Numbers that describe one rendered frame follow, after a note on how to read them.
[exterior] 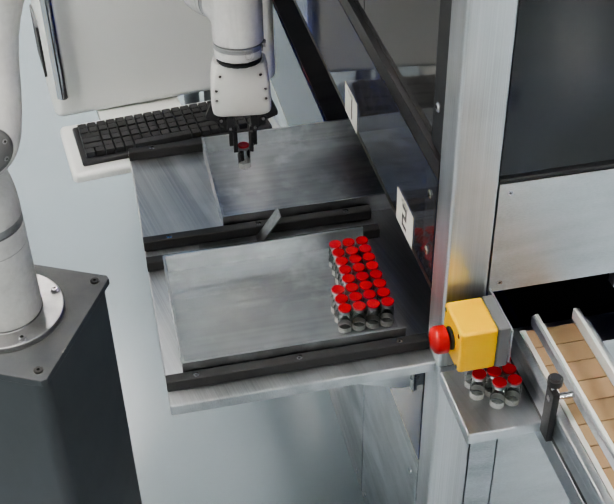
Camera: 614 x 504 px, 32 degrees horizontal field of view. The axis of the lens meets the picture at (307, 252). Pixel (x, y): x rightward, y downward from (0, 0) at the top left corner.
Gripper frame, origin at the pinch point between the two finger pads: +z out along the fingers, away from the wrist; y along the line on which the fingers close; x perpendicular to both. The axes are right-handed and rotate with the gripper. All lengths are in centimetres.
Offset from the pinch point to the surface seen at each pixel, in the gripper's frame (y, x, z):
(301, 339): -6.2, 37.7, 14.9
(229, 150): 2.2, -16.7, 11.8
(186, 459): 17, -22, 100
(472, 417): -29, 56, 16
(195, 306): 9.8, 28.0, 14.5
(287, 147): -9.0, -16.2, 11.7
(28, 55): 75, -235, 88
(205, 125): 6.5, -35.4, 16.1
